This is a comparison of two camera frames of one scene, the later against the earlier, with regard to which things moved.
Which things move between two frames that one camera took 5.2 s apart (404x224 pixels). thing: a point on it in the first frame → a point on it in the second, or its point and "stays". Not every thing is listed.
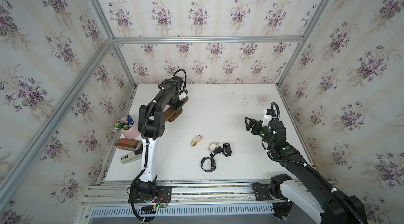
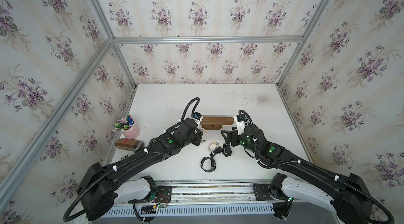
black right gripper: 259,125 → 234,135
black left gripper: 179,105 → 199,136
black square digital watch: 226,151 stays
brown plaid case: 129,144 stays
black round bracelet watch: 213,164 stays
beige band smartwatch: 212,145 stays
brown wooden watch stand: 170,114 → 215,122
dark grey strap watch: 218,151 stays
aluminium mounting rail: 184,193 stays
